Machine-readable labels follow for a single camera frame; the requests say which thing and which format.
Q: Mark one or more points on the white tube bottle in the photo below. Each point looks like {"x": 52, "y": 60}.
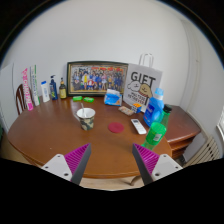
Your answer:
{"x": 45, "y": 92}

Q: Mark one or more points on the amber pump bottle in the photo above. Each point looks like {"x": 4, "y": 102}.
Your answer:
{"x": 62, "y": 91}

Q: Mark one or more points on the brown wooden chair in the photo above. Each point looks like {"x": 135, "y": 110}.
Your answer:
{"x": 20, "y": 98}

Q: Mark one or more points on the blue tissue pack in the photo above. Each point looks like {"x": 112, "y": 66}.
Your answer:
{"x": 112, "y": 98}

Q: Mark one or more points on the blue detergent bottle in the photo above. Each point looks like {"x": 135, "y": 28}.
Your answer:
{"x": 153, "y": 111}

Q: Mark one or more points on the white paper gift bag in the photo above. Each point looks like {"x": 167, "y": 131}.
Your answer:
{"x": 143, "y": 80}

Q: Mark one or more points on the small green box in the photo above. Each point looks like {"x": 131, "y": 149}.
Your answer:
{"x": 88, "y": 99}
{"x": 77, "y": 98}

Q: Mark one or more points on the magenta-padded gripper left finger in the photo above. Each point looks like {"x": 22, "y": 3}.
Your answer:
{"x": 60, "y": 166}

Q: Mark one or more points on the white spoon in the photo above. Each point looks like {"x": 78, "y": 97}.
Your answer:
{"x": 82, "y": 108}

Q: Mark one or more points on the tall pink box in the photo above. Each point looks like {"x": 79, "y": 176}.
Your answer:
{"x": 27, "y": 90}

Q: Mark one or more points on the round red coaster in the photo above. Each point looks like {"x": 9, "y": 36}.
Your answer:
{"x": 116, "y": 127}

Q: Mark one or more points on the green plastic drink bottle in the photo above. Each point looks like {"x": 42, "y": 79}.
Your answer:
{"x": 154, "y": 133}

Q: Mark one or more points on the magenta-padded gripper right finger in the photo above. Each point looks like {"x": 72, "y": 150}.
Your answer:
{"x": 163, "y": 166}

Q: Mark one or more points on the tall green white box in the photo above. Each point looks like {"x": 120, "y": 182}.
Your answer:
{"x": 35, "y": 86}

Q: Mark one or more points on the dark blue pump bottle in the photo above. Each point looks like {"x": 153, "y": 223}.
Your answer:
{"x": 53, "y": 90}

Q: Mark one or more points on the small snack packet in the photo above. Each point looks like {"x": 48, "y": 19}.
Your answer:
{"x": 126, "y": 110}

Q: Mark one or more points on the white remote control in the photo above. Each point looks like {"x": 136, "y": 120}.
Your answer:
{"x": 138, "y": 126}

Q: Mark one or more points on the white radiator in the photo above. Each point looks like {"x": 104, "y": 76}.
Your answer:
{"x": 205, "y": 151}

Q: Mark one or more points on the colourful puzzle cube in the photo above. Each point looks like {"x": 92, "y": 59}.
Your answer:
{"x": 137, "y": 108}

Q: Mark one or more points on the framed group photo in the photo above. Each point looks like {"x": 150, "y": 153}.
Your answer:
{"x": 96, "y": 78}

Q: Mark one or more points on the brown wooden side table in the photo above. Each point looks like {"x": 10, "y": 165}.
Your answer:
{"x": 181, "y": 125}

